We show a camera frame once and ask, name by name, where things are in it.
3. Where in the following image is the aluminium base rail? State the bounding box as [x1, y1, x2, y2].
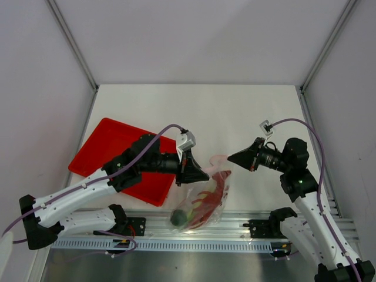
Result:
[39, 210, 360, 239]

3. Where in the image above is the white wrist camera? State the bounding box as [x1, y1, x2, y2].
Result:
[176, 129, 196, 161]
[259, 120, 274, 141]

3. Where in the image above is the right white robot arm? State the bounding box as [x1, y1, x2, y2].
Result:
[227, 137, 375, 281]

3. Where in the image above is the clear zip top bag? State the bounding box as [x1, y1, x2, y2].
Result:
[168, 155, 233, 232]

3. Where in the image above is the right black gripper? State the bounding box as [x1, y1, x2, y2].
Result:
[228, 137, 290, 173]

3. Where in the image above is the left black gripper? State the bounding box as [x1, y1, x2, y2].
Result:
[140, 149, 209, 186]

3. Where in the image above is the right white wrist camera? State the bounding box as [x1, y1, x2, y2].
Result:
[259, 120, 274, 141]

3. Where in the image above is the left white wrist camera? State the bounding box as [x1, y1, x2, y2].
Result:
[176, 129, 196, 161]

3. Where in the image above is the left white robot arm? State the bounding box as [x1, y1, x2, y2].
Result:
[19, 132, 209, 250]

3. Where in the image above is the green avocado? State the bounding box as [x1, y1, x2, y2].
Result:
[170, 209, 187, 227]

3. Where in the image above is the slotted cable duct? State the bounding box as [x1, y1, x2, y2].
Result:
[52, 237, 288, 253]

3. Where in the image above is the red toy lobster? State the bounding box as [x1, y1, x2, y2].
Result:
[189, 170, 231, 230]

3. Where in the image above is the green celery stalk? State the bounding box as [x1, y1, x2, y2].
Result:
[187, 182, 215, 229]

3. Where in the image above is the red plastic tray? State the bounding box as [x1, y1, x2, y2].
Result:
[68, 117, 174, 207]

